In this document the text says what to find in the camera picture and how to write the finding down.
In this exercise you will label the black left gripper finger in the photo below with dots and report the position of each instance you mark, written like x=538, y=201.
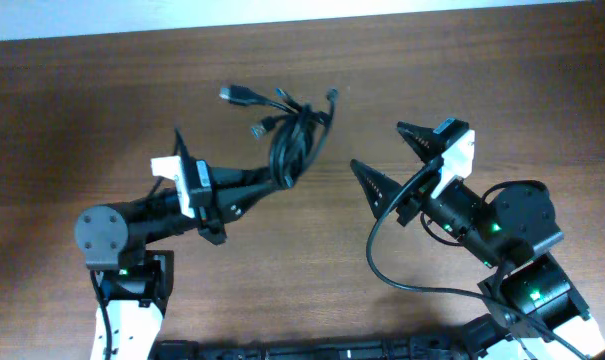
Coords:
x=233, y=203
x=231, y=178

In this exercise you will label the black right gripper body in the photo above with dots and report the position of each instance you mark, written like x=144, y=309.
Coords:
x=423, y=187

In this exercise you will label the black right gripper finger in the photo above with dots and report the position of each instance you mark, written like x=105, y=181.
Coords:
x=378, y=188
x=423, y=141

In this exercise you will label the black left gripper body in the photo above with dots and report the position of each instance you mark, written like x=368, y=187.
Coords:
x=210, y=212

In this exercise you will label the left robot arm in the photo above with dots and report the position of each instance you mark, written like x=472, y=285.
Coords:
x=133, y=283

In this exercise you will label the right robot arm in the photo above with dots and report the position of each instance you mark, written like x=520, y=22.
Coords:
x=534, y=309

